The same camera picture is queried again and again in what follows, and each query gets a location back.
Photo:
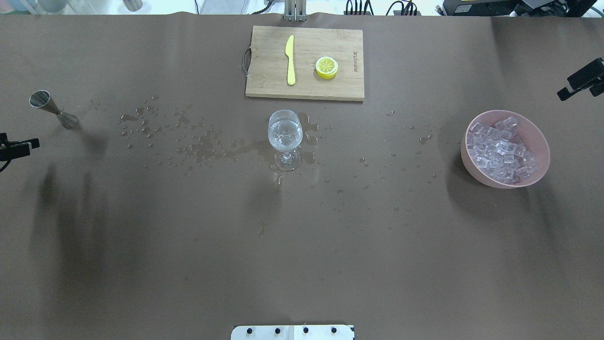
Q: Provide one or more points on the bamboo cutting board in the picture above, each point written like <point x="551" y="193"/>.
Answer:
<point x="266" y="77"/>

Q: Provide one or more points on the aluminium frame post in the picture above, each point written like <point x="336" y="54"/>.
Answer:
<point x="295" y="10"/>

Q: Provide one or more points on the white camera pillar base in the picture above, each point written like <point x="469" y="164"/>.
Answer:
<point x="294" y="332"/>

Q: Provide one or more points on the steel jigger cup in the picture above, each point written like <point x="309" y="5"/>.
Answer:
<point x="43" y="100"/>

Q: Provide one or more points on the pink bowl of ice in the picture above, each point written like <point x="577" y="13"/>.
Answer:
<point x="503" y="149"/>

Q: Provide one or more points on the yellow lemon slice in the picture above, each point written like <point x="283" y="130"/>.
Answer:
<point x="326" y="67"/>

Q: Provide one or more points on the clear wine glass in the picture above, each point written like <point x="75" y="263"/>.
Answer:
<point x="285" y="136"/>

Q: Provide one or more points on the yellow plastic knife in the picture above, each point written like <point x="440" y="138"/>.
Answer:
<point x="289" y="52"/>

